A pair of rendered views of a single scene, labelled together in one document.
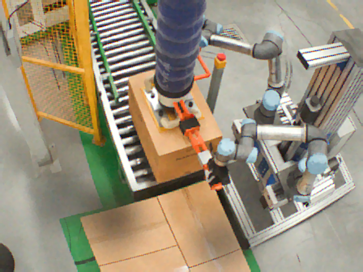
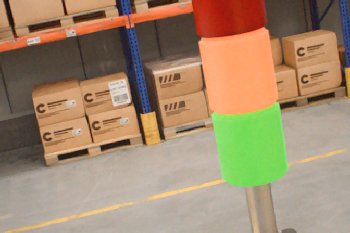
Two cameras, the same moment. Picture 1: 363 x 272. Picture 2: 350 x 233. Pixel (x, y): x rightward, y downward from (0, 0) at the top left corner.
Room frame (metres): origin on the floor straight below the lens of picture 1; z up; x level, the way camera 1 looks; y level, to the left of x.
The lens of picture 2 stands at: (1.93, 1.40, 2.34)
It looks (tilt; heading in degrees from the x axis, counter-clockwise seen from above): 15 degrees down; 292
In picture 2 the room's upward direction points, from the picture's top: 11 degrees counter-clockwise
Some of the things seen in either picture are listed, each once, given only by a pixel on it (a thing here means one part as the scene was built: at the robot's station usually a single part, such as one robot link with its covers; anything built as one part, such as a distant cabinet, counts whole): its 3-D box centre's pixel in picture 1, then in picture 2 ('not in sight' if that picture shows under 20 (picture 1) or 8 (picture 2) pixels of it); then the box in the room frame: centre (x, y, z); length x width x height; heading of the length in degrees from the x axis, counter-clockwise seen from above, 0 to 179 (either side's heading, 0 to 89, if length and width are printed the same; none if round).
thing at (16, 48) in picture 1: (14, 42); not in sight; (1.37, 1.12, 1.62); 0.20 x 0.05 x 0.30; 29
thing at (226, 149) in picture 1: (225, 150); not in sight; (0.92, -0.21, 1.50); 0.09 x 0.08 x 0.11; 88
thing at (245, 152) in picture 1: (245, 150); not in sight; (0.94, -0.31, 1.50); 0.11 x 0.11 x 0.08; 88
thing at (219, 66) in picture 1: (211, 97); not in sight; (1.92, -0.19, 0.50); 0.07 x 0.07 x 1.00; 29
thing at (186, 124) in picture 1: (189, 125); not in sight; (1.21, -0.03, 1.20); 0.10 x 0.08 x 0.06; 120
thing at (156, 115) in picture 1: (156, 105); not in sight; (1.37, 0.17, 1.10); 0.34 x 0.10 x 0.05; 30
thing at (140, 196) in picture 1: (179, 182); not in sight; (1.17, -0.04, 0.48); 0.70 x 0.03 x 0.15; 119
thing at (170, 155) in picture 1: (171, 121); not in sight; (1.41, 0.08, 0.87); 0.60 x 0.40 x 0.40; 30
